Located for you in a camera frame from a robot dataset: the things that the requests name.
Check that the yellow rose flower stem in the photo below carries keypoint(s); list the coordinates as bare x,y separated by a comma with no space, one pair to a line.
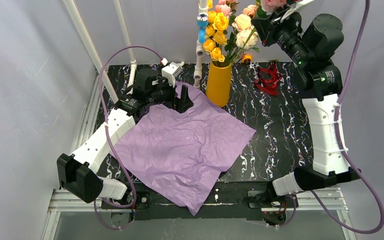
216,36

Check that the red printed ribbon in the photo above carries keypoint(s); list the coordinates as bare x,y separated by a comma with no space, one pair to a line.
268,79

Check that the white PVC pipe frame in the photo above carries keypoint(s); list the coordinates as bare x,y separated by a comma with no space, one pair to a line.
89,45

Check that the white rose flower stem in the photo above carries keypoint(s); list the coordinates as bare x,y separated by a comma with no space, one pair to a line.
247,39

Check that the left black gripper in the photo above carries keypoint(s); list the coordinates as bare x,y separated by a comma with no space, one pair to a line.
174,96

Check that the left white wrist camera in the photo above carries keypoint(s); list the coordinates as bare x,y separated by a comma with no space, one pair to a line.
171,71

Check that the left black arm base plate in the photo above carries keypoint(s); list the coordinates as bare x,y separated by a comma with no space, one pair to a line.
142,201

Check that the light pink rose stem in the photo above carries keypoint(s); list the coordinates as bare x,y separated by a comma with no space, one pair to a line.
265,9

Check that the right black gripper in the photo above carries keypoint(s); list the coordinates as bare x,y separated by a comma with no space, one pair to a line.
264,25

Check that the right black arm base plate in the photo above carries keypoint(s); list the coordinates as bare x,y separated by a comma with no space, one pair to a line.
256,199

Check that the peach rose flower stem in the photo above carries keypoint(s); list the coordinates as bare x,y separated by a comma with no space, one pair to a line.
242,22

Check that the purple pink wrapping paper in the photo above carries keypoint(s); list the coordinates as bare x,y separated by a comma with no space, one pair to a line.
181,155

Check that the yellow cylindrical vase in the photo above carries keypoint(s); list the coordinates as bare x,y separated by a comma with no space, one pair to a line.
219,84

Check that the small white pipe elbow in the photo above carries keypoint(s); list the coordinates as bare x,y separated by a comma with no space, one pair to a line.
181,64

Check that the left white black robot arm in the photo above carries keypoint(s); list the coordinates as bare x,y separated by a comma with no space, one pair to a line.
77,172

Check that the pink rose flower stem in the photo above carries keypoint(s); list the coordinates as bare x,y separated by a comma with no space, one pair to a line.
227,7

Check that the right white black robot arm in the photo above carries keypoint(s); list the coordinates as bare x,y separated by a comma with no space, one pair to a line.
321,83

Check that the blue pipe valve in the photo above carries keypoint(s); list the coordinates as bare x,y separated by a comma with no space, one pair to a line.
202,21

